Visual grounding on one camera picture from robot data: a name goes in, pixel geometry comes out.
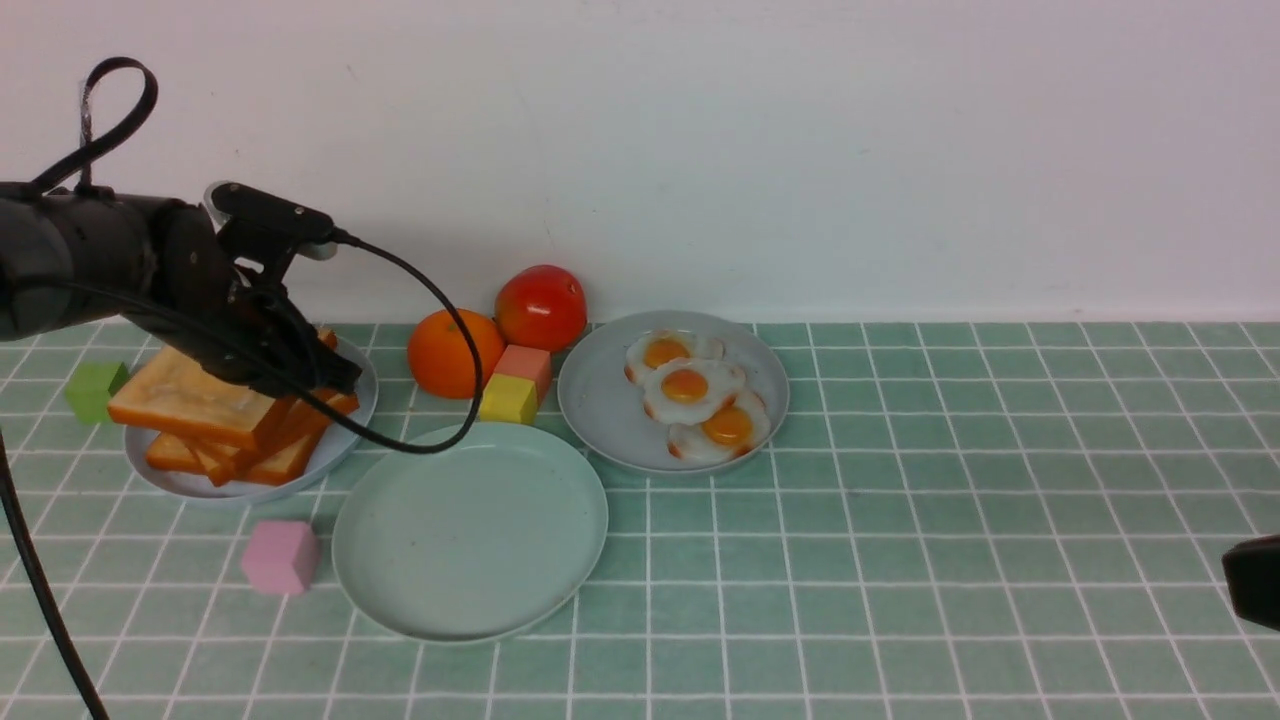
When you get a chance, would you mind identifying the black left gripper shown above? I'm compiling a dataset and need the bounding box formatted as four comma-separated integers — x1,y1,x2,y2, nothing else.
124,205,364,395

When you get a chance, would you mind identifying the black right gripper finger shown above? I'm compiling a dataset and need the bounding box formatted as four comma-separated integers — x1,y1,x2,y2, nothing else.
1222,536,1280,632

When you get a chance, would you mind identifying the toast slice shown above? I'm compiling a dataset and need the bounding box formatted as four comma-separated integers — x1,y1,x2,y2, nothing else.
108,346,296,450
183,400,332,468
183,400,332,487
143,430,325,487

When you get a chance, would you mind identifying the fried egg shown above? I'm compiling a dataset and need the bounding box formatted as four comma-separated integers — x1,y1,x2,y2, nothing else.
667,389,773,465
643,357,748,425
623,329,724,386

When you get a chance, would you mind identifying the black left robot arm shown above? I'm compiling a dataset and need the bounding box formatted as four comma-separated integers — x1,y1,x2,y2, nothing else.
1,182,362,397

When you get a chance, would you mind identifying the grey plate with bread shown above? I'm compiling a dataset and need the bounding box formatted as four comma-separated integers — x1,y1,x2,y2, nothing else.
124,337,380,503

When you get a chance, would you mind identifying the orange fruit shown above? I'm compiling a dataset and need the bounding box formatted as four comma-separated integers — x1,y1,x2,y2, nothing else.
407,307,506,400

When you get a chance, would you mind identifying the yellow wooden cube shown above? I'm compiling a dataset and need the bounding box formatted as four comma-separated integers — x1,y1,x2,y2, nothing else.
477,372,540,425

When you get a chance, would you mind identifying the pink wooden cube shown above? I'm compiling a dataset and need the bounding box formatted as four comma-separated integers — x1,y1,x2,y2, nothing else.
241,519,320,596

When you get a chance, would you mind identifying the salmon wooden cube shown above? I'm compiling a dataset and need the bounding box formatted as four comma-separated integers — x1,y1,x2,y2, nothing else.
494,345,552,405

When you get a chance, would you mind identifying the red apple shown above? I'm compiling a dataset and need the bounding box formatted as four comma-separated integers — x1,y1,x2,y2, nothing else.
494,264,588,354

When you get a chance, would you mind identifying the light green empty plate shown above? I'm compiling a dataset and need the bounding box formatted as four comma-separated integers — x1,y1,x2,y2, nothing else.
330,423,609,646

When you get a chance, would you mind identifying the green wooden cube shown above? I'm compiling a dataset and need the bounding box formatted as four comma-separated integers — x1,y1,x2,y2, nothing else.
63,361,131,425

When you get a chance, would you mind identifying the grey plate with eggs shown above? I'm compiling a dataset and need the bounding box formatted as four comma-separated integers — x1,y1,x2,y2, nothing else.
558,310,791,477

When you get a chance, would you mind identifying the green checkered tablecloth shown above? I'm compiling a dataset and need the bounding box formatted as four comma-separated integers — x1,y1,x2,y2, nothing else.
1,322,1279,719

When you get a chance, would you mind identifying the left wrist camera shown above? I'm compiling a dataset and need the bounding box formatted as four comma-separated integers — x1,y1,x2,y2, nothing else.
204,181,338,263

